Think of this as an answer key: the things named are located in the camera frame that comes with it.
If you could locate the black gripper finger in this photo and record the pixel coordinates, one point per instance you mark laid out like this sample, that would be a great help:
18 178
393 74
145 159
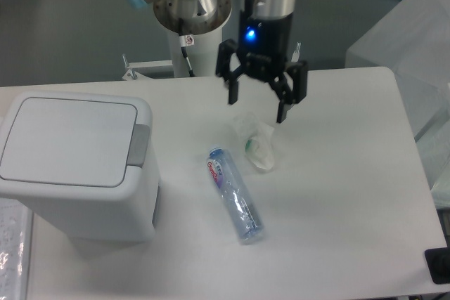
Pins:
223 68
293 87

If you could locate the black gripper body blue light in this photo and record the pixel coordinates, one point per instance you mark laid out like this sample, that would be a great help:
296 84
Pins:
262 46

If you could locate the grey trash can push button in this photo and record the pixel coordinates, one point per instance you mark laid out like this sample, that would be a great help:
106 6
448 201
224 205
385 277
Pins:
138 145

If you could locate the white trash can lid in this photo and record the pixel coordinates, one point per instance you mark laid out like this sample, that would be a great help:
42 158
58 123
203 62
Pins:
66 142

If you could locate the white trash can body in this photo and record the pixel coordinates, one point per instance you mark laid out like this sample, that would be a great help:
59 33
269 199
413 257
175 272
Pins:
122 213

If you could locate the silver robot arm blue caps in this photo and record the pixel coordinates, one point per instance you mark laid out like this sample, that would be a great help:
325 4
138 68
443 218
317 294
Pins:
201 16

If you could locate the silver levelling bolt right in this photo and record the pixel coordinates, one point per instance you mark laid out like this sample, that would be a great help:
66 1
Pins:
295 57

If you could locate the crumpled white plastic wrapper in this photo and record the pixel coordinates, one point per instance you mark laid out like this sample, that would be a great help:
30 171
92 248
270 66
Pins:
254 137

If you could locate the translucent plastic storage box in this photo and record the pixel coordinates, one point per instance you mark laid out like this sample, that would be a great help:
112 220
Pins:
413 41

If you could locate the clear plastic water bottle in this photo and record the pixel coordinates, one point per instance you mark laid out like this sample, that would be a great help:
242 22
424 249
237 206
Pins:
235 195

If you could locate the black device at table edge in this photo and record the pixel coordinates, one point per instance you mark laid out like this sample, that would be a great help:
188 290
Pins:
438 264

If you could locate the paper sheet in sleeve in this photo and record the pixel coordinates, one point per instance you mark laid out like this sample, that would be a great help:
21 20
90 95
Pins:
16 235

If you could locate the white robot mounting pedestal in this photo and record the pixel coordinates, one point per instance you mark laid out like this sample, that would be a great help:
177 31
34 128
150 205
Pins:
194 53

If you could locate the white pedestal base bracket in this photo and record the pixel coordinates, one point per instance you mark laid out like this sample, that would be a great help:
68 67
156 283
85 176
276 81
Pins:
162 69

